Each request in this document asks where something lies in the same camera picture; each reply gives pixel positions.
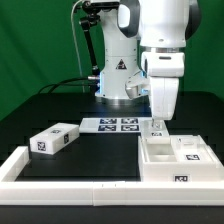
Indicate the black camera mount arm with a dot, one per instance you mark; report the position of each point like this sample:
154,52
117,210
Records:
90,36

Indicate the white cabinet door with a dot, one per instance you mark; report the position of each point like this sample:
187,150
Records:
147,131
189,149

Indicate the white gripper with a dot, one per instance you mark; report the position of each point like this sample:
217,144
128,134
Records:
162,97

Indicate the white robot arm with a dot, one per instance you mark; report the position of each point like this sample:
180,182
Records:
144,42

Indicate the white cabinet body box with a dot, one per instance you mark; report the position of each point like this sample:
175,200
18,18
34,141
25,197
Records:
155,165

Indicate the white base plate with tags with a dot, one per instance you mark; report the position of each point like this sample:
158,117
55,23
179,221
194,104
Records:
111,125

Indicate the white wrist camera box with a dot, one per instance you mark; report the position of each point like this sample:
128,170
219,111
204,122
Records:
136,85

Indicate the white cabinet top block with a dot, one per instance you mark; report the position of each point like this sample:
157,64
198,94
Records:
53,139

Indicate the white U-shaped fence frame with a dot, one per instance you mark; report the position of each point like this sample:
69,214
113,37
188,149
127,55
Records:
13,192

